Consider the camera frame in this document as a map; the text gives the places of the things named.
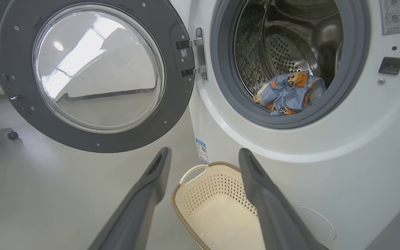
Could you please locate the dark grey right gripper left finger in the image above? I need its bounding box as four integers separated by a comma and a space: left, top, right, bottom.
88, 147, 172, 250

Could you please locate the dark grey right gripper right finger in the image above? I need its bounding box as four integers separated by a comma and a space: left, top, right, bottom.
239, 148, 329, 250

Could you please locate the blue cartoon print garment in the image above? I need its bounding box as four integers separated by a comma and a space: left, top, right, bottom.
253, 71, 326, 116

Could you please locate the dark grey glass washer door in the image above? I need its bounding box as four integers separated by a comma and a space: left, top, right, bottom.
0, 0, 195, 153

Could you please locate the cream perforated laundry basket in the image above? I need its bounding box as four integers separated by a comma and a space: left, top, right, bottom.
171, 161, 266, 250

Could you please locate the white front-load washing machine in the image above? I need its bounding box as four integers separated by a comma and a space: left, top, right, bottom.
170, 0, 400, 250

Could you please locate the grey rubber door seal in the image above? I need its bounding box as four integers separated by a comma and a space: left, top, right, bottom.
210, 0, 370, 130

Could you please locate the metal door hinge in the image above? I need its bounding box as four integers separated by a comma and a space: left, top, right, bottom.
176, 27, 208, 81

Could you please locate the black door latch socket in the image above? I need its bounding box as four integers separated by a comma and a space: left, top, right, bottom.
378, 57, 400, 75

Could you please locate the round white filter cover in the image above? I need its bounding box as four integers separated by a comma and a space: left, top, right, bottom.
294, 206, 336, 242

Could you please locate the blue energy label sticker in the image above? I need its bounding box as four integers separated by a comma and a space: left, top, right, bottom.
195, 138, 209, 164

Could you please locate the steel perforated washer drum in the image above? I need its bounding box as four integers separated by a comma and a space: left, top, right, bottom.
234, 0, 344, 98

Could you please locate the grey warning sticker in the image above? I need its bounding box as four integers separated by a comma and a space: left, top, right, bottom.
380, 0, 400, 35

